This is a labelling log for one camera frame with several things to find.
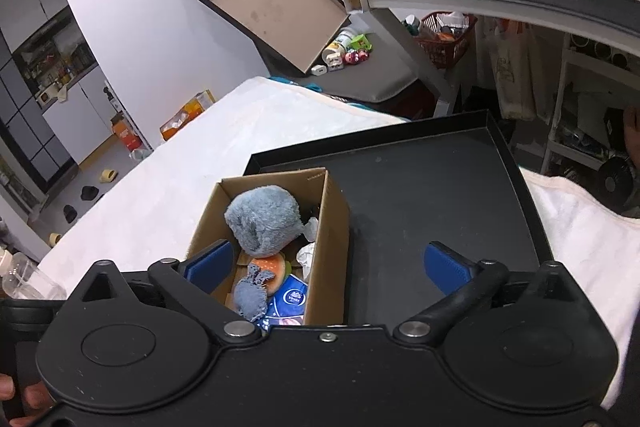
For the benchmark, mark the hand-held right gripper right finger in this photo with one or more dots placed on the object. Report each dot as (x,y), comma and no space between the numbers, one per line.
(445,267)

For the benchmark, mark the orange bag on floor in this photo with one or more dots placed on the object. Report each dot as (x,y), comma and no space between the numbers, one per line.
(185,117)

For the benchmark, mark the blue tissue packet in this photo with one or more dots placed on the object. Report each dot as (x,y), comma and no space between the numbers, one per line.
(290,299)

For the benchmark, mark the brown tray leaning on wall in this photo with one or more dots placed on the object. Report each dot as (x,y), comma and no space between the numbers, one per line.
(275,2)

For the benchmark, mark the orange carton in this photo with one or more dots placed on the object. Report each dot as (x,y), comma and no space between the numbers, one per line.
(127,137)

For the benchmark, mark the green toy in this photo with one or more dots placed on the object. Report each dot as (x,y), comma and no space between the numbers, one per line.
(361,41)

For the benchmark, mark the teal cloth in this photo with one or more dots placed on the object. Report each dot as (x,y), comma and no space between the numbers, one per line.
(300,85)

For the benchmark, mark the grey fluffy plush toy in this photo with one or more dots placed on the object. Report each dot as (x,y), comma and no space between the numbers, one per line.
(265,217)

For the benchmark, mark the brown cardboard box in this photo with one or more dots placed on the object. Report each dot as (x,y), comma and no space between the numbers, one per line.
(330,267)

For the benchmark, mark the black tray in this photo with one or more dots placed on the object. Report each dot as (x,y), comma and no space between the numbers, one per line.
(425,187)

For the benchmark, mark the black spray bottle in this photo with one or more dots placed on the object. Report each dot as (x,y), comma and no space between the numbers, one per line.
(107,94)

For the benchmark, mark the glass top desk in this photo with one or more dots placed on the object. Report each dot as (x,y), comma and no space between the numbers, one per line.
(525,4)

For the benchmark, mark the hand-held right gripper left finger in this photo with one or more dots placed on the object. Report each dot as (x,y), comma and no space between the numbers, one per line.
(210,264)

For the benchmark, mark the grey denim toy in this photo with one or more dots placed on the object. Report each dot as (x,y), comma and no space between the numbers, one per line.
(247,299)

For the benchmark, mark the white tissue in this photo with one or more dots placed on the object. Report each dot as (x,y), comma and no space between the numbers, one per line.
(305,257)

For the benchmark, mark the white storage rack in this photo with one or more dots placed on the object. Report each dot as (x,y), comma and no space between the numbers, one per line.
(575,62)

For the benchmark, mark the black slipper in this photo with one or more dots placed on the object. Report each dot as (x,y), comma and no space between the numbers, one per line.
(70,213)
(90,193)

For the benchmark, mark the white charger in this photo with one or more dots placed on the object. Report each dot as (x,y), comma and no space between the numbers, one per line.
(319,70)

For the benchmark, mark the black fan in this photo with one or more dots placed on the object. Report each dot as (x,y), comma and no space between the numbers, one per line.
(615,182)

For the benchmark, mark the clear plastic bottle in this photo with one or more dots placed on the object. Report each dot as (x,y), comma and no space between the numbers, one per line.
(30,279)

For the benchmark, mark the tape roll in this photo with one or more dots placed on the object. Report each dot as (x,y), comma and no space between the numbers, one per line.
(55,238)

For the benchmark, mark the yellow slipper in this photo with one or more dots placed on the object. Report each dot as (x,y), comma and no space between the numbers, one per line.
(107,176)

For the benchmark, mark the red plastic basket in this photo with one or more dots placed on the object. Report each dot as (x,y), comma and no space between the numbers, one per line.
(447,47)

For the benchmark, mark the pale green bag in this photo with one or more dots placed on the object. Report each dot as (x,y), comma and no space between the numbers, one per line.
(140,153)

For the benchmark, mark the burger plush toy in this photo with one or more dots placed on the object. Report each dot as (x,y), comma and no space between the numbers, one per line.
(272,264)

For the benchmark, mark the white cabinet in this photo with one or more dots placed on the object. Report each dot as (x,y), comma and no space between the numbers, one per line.
(30,7)

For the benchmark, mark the pink toy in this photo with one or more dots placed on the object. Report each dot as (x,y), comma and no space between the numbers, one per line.
(356,56)

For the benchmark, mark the white can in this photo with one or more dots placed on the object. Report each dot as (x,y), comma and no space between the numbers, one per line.
(342,41)

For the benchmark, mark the white tote bag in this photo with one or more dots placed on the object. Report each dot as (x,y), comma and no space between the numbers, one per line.
(510,72)

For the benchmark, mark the person's left hand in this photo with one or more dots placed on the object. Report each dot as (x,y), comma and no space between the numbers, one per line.
(37,397)

